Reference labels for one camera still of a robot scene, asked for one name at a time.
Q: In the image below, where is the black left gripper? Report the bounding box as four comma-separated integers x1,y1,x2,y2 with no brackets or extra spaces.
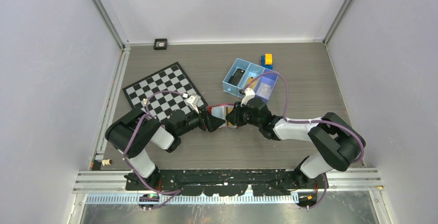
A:
177,104,225,137

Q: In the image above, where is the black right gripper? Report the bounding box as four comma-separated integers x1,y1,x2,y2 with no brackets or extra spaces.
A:
225,100,262,128

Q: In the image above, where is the orange card with black stripe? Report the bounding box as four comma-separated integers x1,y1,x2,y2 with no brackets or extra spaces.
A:
224,105,236,129

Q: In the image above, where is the red leather card holder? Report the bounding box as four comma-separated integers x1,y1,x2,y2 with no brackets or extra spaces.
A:
207,103,234,129

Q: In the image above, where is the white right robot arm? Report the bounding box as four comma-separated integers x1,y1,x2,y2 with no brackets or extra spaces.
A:
226,97,366,188

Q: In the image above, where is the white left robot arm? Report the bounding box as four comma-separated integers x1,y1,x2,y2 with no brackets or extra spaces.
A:
105,108,225,190

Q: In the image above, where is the black card in drawer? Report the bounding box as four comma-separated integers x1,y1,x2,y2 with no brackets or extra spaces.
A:
228,68,245,86

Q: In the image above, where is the grey card in drawer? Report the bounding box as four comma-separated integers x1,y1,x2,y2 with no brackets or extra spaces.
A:
257,83,272,99

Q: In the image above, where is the light blue left drawer box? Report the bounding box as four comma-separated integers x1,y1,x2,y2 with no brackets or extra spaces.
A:
222,58,250,97

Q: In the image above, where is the light blue drawer box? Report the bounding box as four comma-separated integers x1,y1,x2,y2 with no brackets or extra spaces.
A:
237,63,264,98
222,58,250,97

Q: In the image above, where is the purple drawer box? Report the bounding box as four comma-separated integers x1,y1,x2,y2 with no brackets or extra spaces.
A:
254,73,278,103

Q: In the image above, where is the black white chessboard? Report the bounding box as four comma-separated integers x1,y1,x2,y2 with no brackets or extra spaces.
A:
123,62,208,121

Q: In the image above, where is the light blue middle drawer box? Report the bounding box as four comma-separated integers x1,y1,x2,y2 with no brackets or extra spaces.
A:
237,63,264,98

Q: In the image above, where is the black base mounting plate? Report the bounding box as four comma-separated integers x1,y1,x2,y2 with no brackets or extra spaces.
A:
124,169,327,197

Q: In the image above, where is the blue orange toy block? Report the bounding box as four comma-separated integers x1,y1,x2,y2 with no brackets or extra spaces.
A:
260,53,273,70

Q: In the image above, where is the small beige chess piece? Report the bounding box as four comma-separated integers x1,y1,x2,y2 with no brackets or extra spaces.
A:
101,159,112,166

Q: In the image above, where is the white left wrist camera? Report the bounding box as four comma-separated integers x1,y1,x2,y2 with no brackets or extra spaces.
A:
182,93,201,113

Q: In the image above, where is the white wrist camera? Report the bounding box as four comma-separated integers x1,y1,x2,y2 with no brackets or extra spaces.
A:
240,87,256,106
182,93,201,113

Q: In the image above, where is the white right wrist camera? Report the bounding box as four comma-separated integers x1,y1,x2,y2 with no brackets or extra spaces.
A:
240,87,256,106

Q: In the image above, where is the black square wall socket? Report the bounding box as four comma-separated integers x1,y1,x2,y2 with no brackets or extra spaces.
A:
153,38,168,50

